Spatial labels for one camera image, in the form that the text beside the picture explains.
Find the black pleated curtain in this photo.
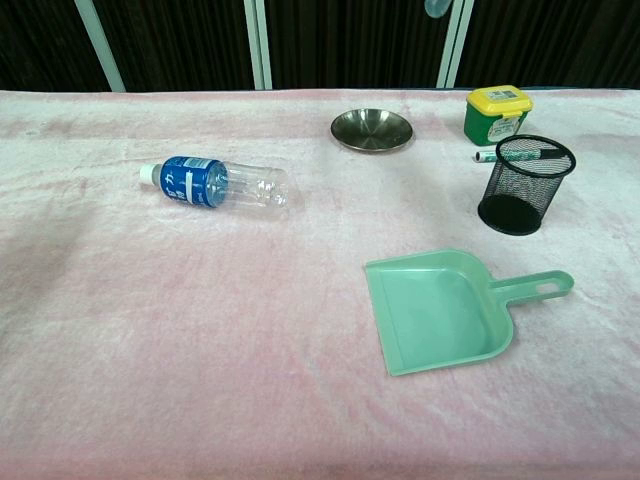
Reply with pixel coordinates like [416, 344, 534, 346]
[0, 0, 640, 93]

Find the clear bottle blue label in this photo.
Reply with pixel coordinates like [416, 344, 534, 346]
[138, 155, 291, 221]

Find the pink plush table cloth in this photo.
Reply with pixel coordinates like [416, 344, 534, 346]
[0, 87, 640, 480]

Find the green container yellow lid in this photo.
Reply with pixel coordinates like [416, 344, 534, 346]
[463, 84, 535, 147]

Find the green plastic dustpan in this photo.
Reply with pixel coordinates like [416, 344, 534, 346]
[363, 248, 575, 378]

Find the green white marker pen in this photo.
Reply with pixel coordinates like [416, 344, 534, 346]
[472, 147, 564, 164]

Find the black mesh pen holder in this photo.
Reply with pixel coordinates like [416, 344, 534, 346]
[477, 134, 577, 237]

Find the round steel dish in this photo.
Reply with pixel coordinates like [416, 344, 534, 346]
[329, 107, 415, 153]

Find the white frame post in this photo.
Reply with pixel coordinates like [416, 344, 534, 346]
[242, 0, 274, 92]
[436, 0, 475, 89]
[73, 0, 127, 93]

